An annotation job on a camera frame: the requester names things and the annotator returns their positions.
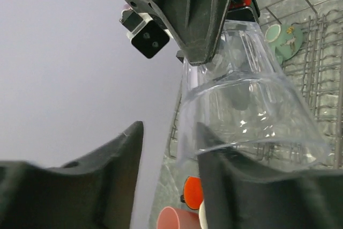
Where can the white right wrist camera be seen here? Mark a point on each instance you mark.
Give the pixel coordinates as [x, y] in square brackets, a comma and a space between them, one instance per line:
[146, 32]

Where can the grey wire dish rack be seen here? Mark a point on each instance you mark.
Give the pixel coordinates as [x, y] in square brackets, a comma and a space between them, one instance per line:
[315, 70]

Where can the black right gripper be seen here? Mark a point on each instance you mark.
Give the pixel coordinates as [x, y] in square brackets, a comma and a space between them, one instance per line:
[196, 24]

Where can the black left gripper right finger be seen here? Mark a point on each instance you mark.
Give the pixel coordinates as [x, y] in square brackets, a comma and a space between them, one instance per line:
[242, 193]

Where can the clear glass cup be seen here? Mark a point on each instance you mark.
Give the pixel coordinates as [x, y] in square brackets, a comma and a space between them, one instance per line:
[241, 100]

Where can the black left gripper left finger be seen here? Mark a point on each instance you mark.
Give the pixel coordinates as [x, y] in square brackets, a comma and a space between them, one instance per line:
[96, 190]

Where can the pink plastic cup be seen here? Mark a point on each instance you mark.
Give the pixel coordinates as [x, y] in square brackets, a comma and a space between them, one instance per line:
[175, 218]

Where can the orange mug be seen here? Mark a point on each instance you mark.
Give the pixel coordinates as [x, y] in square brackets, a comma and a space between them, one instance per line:
[192, 194]

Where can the mint green ceramic mug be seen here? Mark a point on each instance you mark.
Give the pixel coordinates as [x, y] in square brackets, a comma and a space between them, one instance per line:
[284, 40]

